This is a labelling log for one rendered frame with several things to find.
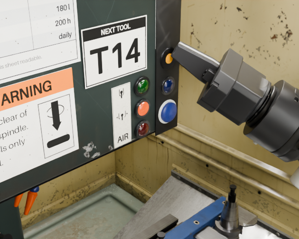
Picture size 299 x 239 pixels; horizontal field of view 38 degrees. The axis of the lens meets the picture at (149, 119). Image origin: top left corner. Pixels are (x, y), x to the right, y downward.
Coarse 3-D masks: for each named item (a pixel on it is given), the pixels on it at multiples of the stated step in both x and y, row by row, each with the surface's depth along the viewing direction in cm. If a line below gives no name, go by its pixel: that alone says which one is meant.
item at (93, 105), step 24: (96, 0) 48; (120, 0) 50; (144, 0) 53; (96, 24) 49; (48, 72) 47; (72, 72) 49; (144, 72) 57; (96, 96) 53; (144, 96) 59; (96, 120) 54; (96, 144) 55; (48, 168) 51; (72, 168) 54; (0, 192) 48; (24, 192) 51
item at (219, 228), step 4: (220, 216) 102; (240, 220) 101; (216, 224) 99; (240, 224) 99; (216, 228) 99; (220, 228) 98; (240, 228) 100; (220, 232) 98; (224, 232) 98; (228, 232) 97; (232, 232) 97; (236, 232) 97; (240, 232) 100; (228, 236) 98; (232, 236) 98; (236, 236) 98
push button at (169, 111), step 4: (168, 104) 61; (172, 104) 62; (164, 108) 61; (168, 108) 61; (172, 108) 62; (176, 108) 63; (164, 112) 61; (168, 112) 62; (172, 112) 62; (176, 112) 63; (164, 116) 62; (168, 116) 62; (172, 116) 63; (164, 120) 62; (168, 120) 62
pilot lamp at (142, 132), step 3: (144, 123) 60; (141, 126) 59; (144, 126) 60; (147, 126) 60; (141, 129) 59; (144, 129) 60; (147, 129) 60; (138, 132) 60; (141, 132) 60; (144, 132) 60; (147, 132) 61; (141, 135) 60; (144, 135) 60
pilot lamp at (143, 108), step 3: (144, 102) 58; (141, 105) 58; (144, 105) 58; (147, 105) 59; (138, 108) 58; (141, 108) 58; (144, 108) 58; (147, 108) 59; (138, 111) 58; (141, 111) 58; (144, 111) 59; (147, 111) 59; (141, 114) 59; (144, 114) 59
